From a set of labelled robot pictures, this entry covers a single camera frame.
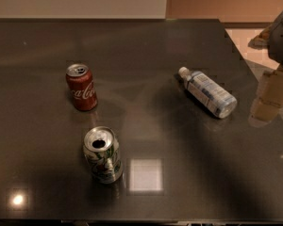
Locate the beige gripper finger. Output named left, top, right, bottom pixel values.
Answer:
left=249, top=65, right=283, bottom=122

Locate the red coke can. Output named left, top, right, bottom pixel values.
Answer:
left=66, top=63, right=97, bottom=111

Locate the green white soda can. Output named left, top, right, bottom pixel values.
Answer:
left=83, top=126, right=123, bottom=184

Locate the clear plastic water bottle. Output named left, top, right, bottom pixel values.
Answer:
left=178, top=67, right=238, bottom=119

